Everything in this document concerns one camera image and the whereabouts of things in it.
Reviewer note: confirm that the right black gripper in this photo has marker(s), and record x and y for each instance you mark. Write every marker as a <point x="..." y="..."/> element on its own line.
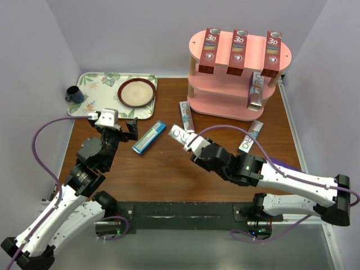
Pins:
<point x="194" y="158"/>

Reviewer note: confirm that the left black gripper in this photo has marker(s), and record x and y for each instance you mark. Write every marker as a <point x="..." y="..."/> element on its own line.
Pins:
<point x="132" y="127"/>

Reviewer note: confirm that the silver toothpaste box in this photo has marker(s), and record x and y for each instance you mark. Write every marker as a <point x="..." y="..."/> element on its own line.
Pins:
<point x="247" y="143"/>
<point x="180" y="135"/>
<point x="186" y="117"/>
<point x="255" y="95"/>

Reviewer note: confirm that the red toothpaste box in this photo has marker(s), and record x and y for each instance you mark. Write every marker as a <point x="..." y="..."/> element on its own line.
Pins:
<point x="236" y="61"/>
<point x="272" y="54"/>
<point x="209" y="50"/>

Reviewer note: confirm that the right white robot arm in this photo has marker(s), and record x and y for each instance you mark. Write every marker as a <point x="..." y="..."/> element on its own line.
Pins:
<point x="307" y="194"/>

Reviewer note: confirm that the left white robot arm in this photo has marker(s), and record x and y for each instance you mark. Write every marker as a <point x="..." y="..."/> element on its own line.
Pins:
<point x="76" y="204"/>

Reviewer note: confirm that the pink three-tier shelf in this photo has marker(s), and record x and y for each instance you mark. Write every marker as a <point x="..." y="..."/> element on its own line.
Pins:
<point x="223" y="95"/>

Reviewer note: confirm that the floral serving tray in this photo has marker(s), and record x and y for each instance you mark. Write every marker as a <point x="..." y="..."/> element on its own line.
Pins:
<point x="101" y="91"/>

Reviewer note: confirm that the brown rimmed beige plate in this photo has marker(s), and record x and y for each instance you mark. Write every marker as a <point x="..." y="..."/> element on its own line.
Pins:
<point x="136" y="92"/>

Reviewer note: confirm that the blue toothpaste box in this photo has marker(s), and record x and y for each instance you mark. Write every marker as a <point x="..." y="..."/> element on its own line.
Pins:
<point x="141" y="146"/>

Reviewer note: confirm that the dark blue mug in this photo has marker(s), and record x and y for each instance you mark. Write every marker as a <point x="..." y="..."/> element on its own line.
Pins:
<point x="74" y="94"/>

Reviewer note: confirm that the purple toothpaste box right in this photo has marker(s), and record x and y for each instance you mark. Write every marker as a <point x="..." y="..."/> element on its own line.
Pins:
<point x="283" y="164"/>

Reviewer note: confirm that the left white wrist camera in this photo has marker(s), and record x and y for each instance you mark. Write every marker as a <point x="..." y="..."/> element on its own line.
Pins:
<point x="106" y="118"/>

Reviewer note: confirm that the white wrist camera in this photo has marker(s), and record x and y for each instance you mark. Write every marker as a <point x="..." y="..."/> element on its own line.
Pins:
<point x="106" y="118"/>
<point x="197" y="144"/>

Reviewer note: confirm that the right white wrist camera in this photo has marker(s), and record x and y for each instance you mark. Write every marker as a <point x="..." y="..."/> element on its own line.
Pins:
<point x="197" y="144"/>

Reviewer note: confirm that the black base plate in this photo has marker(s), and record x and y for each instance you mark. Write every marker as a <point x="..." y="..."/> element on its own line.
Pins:
<point x="222" y="216"/>

